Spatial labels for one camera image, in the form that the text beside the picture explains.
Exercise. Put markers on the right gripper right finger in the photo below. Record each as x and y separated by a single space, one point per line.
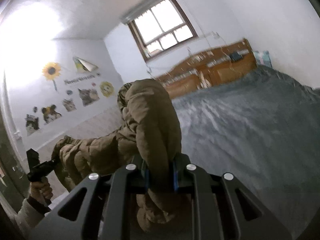
222 207

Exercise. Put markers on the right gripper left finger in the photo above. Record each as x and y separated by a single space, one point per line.
98 208

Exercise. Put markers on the brown puffer jacket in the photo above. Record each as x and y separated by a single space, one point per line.
151 129

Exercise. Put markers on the cream sleeve forearm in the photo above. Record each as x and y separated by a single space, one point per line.
30 214

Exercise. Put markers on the person's left hand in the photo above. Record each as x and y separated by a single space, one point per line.
41 191

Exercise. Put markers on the black white cat sticker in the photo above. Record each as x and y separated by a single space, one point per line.
31 124

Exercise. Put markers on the grey plush bed blanket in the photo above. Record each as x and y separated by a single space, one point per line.
264 128

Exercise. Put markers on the yellow flower cat sticker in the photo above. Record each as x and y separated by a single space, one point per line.
106 89

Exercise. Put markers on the brown wooden headboard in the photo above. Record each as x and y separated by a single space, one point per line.
208 68

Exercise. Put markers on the black device on headboard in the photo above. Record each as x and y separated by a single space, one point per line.
235 56

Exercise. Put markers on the plaid pillow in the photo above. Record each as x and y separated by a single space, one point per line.
263 58

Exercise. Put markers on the wooden framed window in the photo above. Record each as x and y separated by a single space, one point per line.
160 28

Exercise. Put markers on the hat cat wall sticker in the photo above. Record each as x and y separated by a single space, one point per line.
50 114

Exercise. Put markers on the small kitten wall sticker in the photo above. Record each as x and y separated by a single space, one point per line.
69 105

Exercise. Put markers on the grey cats wall sticker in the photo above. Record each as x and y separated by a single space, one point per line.
88 96

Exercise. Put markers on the sunflower wall sticker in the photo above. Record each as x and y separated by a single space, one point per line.
51 71

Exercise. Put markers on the peeling poster on wall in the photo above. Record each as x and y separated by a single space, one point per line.
83 66

